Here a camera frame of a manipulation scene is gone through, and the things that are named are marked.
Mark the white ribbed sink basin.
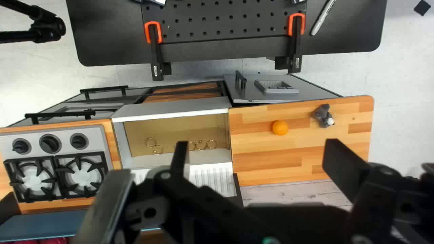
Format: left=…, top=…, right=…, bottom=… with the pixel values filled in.
left=128, top=161, right=238, bottom=199

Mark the silver bar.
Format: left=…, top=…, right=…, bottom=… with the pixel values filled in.
left=309, top=0, right=337, bottom=37

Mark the dark grey board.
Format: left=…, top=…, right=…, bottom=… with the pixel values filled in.
left=65, top=0, right=389, bottom=67

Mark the short black handle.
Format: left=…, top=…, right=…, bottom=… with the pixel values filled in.
left=233, top=69, right=248, bottom=97

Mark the grey stove panel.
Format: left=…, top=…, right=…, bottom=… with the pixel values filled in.
left=0, top=124, right=112, bottom=205

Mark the gold S hook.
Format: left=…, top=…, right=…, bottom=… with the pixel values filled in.
left=143, top=136, right=160, bottom=154
left=202, top=138, right=218, bottom=151
left=188, top=138, right=206, bottom=151

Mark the wooden toy kitchen unit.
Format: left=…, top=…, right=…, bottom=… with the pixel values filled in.
left=0, top=73, right=375, bottom=216

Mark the black burner grate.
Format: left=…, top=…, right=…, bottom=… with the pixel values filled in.
left=2, top=155, right=61, bottom=203
left=54, top=151, right=110, bottom=199

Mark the black diamond wall marker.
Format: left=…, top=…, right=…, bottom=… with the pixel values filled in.
left=412, top=0, right=432, bottom=17

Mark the long black rail handle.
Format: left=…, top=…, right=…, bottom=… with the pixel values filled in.
left=24, top=106, right=96, bottom=125
left=78, top=83, right=130, bottom=100

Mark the black stove knob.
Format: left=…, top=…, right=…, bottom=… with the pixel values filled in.
left=38, top=132, right=62, bottom=154
left=69, top=131, right=91, bottom=150
left=10, top=136, right=32, bottom=155

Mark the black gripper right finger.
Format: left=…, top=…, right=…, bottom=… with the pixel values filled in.
left=321, top=138, right=373, bottom=205

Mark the orange handled black clamp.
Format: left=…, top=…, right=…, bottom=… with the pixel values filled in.
left=143, top=20, right=172, bottom=82
left=274, top=12, right=308, bottom=74

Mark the black pegboard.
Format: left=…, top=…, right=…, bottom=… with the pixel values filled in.
left=139, top=0, right=309, bottom=44

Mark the grey toy faucet knob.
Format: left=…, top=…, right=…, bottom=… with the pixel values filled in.
left=310, top=102, right=336, bottom=128

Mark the orange ball knob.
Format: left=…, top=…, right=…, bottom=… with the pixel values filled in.
left=270, top=119, right=290, bottom=136

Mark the blue flat object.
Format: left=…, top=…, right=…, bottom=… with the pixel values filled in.
left=0, top=209, right=88, bottom=242

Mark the black tripod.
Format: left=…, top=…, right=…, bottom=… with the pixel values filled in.
left=0, top=0, right=67, bottom=44

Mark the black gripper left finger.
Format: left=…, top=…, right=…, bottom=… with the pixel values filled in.
left=169, top=139, right=191, bottom=180

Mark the grey square frame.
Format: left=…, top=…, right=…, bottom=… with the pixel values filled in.
left=252, top=78, right=301, bottom=96

